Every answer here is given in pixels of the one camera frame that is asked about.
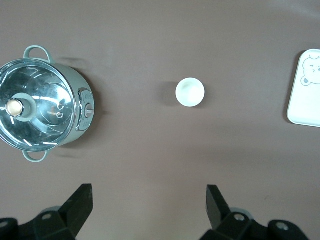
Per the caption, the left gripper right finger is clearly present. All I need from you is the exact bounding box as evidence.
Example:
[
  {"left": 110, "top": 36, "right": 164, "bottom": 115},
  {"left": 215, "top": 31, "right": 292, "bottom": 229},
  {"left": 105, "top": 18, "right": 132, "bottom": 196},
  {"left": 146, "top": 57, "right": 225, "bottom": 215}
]
[{"left": 201, "top": 184, "right": 311, "bottom": 240}]

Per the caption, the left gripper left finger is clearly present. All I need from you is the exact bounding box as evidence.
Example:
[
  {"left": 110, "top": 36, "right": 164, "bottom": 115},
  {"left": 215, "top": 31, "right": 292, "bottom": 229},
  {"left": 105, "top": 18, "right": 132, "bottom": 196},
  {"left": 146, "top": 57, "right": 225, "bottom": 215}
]
[{"left": 0, "top": 183, "right": 94, "bottom": 240}]

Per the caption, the white IKEA cup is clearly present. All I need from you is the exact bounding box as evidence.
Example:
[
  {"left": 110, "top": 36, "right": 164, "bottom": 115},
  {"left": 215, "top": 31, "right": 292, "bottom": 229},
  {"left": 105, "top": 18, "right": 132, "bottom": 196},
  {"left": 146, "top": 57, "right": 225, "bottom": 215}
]
[{"left": 175, "top": 77, "right": 206, "bottom": 108}]

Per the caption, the glass pot lid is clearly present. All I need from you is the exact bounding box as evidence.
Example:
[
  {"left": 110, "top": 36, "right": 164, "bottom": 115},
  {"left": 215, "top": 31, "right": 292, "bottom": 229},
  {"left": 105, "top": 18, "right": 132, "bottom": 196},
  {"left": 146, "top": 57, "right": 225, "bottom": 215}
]
[{"left": 0, "top": 58, "right": 77, "bottom": 153}]

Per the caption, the cream bear print tray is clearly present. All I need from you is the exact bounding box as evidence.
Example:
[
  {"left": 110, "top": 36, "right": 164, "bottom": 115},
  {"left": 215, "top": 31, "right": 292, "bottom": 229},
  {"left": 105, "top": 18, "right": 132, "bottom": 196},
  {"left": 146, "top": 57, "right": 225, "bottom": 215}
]
[{"left": 286, "top": 48, "right": 320, "bottom": 128}]

